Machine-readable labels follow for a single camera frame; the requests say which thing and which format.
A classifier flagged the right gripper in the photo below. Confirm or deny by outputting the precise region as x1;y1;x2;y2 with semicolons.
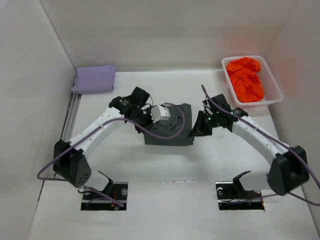
189;110;220;138

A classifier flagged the grey t-shirt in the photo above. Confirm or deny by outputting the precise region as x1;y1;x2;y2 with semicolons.
143;103;194;147

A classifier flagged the purple t-shirt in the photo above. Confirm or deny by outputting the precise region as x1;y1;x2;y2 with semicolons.
71;64;116;95

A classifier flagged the orange t-shirt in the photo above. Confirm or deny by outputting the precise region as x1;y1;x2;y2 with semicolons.
226;57;264;103

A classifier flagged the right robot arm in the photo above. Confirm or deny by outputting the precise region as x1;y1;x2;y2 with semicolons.
189;94;310;198

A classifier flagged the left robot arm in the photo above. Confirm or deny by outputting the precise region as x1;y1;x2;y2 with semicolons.
52;87;152;200

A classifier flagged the white plastic laundry basket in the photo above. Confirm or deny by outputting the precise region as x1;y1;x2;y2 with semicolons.
221;55;284;108

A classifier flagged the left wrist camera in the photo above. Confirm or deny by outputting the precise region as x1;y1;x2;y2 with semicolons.
150;105;171;123

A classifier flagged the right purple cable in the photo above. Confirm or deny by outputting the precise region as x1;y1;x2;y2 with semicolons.
200;84;320;206

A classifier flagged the aluminium rail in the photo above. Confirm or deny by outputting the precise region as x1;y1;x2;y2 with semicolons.
48;66;87;181

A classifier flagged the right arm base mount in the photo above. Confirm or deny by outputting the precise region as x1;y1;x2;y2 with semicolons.
215;171;265;211

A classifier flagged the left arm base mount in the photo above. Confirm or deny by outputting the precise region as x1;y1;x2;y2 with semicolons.
78;182;129;211

